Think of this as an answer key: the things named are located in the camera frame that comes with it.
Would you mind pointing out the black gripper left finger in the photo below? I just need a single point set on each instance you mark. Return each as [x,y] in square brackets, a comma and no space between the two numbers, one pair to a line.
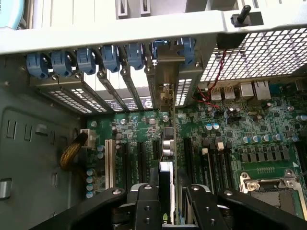
[108,203]

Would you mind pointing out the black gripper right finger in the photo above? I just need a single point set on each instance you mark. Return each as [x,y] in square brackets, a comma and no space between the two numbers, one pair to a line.
[251,208]

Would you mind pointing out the metal CPU socket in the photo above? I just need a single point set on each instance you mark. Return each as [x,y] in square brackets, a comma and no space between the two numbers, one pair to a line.
[268,189]

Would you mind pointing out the white expansion slot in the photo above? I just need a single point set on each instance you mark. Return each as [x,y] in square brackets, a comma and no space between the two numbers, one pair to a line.
[109,163]

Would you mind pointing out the long black expansion slot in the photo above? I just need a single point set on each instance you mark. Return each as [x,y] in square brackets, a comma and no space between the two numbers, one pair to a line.
[125,165]
[188,158]
[142,160]

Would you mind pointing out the black RAM slot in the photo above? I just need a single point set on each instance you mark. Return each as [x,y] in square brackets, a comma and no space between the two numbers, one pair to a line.
[208,170]
[218,167]
[227,167]

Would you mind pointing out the white power connector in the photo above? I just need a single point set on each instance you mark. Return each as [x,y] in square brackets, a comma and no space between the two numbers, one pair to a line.
[90,137]

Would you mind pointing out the short black expansion slot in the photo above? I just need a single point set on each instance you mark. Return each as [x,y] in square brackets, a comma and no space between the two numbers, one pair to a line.
[156,149]

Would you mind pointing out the green motherboard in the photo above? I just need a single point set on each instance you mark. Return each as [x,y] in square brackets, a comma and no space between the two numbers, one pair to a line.
[251,134]

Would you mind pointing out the grey open PC case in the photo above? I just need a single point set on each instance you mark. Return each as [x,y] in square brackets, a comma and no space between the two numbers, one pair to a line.
[36,143]

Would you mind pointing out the metal slot cover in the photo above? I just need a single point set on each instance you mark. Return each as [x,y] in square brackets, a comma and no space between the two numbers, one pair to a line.
[133,88]
[110,88]

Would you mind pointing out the silver USB port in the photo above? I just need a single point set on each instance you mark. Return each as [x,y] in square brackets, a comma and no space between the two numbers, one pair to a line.
[216,93]
[229,92]

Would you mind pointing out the blue card retention clip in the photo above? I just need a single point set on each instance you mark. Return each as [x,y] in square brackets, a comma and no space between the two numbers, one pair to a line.
[85,60]
[60,62]
[110,57]
[135,55]
[189,50]
[36,64]

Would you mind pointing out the black case latch knob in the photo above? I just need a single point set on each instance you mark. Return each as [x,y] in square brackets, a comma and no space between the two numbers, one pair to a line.
[241,15]

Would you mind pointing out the white parts rack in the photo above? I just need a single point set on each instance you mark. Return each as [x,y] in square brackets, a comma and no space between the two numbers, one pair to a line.
[134,8]

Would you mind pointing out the teal round object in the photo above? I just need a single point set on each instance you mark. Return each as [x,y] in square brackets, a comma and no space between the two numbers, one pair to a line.
[9,14]

